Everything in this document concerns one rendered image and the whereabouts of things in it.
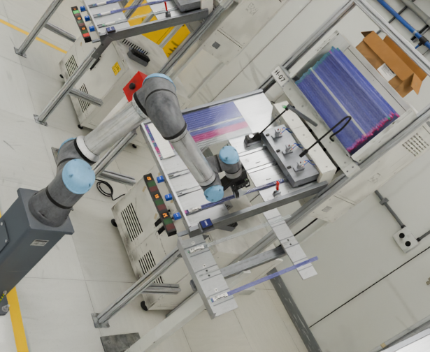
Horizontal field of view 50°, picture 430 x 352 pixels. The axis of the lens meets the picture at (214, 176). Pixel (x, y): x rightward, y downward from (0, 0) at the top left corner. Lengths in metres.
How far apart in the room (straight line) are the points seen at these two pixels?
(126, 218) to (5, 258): 1.09
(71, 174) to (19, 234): 0.30
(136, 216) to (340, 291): 1.77
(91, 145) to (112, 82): 1.56
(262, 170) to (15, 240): 1.15
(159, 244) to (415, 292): 1.89
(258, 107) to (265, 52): 2.18
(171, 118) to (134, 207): 1.31
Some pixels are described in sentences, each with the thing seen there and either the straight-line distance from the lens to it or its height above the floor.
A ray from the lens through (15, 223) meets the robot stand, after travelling 1.84.
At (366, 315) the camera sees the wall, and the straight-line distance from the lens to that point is 3.73.
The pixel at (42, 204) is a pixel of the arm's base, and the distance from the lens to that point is 1.76.
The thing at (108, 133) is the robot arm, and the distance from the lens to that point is 1.72.
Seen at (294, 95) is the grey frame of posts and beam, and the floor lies 1.35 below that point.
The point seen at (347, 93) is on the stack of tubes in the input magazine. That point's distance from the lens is 2.33.
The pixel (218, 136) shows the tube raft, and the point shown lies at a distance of 2.37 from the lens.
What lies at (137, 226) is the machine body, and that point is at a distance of 2.75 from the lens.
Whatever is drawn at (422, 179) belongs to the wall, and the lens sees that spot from 3.69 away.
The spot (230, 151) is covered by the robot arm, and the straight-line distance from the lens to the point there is 1.86.
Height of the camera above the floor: 1.69
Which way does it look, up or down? 22 degrees down
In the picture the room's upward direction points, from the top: 47 degrees clockwise
